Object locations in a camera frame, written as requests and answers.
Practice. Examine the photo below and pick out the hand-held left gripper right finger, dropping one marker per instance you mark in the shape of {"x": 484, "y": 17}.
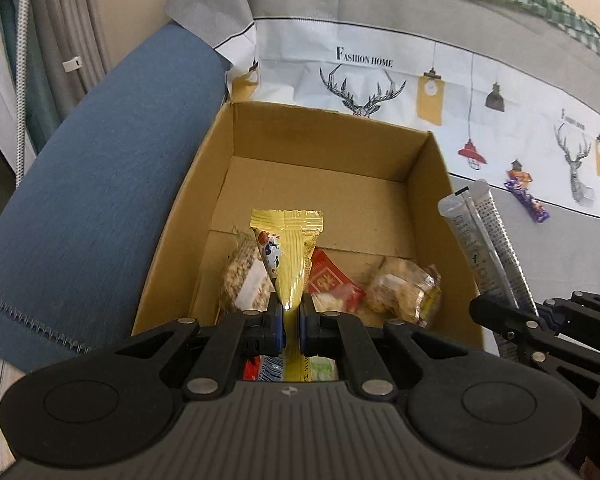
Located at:
{"x": 305, "y": 327}

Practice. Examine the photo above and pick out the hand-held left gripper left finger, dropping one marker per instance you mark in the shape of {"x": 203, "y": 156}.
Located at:
{"x": 278, "y": 327}

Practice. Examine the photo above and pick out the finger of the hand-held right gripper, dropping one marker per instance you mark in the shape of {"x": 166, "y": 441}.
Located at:
{"x": 590, "y": 315}
{"x": 510, "y": 320}

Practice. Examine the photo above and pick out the small red packet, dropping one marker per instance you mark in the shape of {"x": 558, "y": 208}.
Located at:
{"x": 330, "y": 277}

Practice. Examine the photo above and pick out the clear-wrapped granola bar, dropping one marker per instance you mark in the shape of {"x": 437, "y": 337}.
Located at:
{"x": 240, "y": 275}

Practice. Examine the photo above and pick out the yellow snack packet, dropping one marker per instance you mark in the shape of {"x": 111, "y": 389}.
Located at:
{"x": 286, "y": 260}

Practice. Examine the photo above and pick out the cardboard box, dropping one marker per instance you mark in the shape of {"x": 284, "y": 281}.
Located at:
{"x": 305, "y": 150}

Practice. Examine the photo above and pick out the white nougat packet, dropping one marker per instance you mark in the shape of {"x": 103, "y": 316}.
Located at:
{"x": 325, "y": 302}

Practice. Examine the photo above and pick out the long red snack packet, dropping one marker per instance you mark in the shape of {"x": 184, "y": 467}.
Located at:
{"x": 267, "y": 367}

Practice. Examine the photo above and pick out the green white snack packet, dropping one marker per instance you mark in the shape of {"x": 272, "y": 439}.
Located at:
{"x": 325, "y": 369}

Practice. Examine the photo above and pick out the clear bag of cookies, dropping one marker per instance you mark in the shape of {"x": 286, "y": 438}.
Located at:
{"x": 400, "y": 292}

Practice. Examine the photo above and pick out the purple candy wrapper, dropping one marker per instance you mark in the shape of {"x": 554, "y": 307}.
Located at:
{"x": 530, "y": 202}

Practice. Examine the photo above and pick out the blue fabric cushion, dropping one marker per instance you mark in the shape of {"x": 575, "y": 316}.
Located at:
{"x": 105, "y": 160}

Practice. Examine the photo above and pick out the green checkered cloth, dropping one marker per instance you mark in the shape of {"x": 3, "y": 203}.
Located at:
{"x": 555, "y": 5}

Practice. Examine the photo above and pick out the grey white printed sheet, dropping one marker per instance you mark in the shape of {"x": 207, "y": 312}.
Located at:
{"x": 430, "y": 15}

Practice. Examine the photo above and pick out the white curtain clip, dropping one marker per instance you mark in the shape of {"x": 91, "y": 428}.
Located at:
{"x": 71, "y": 64}

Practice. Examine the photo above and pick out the teal curtain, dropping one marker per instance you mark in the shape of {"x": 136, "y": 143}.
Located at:
{"x": 37, "y": 85}

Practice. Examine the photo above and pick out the grey curtain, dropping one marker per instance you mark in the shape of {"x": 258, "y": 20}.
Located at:
{"x": 65, "y": 10}

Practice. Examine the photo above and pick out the white window frame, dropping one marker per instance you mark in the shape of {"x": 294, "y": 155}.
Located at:
{"x": 0, "y": 85}

